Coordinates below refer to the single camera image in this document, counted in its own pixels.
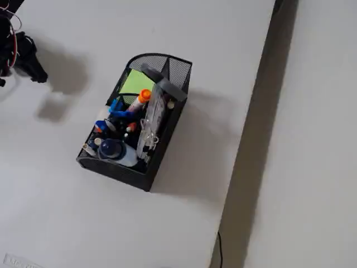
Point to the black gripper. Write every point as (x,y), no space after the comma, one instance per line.
(28,62)

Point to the orange capped white marker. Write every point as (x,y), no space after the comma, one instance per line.
(145,96)

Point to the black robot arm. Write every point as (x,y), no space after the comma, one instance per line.
(4,47)

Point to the blue and orange cap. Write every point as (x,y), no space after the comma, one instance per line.
(100,126)

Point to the blue plastic clip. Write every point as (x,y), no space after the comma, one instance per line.
(116,105)

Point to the blue pen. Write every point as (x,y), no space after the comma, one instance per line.
(120,114)

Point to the green sticky note pad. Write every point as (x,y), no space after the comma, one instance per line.
(135,81)

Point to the blue capped glue bottle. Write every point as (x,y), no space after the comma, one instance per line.
(111,149)

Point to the small red capped item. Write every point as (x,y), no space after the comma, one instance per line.
(130,127)

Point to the clear plastic package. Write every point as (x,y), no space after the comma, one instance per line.
(154,114)

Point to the small cream round item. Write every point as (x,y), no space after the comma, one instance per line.
(170,105)

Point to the black mesh desk organizer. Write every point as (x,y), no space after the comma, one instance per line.
(156,156)

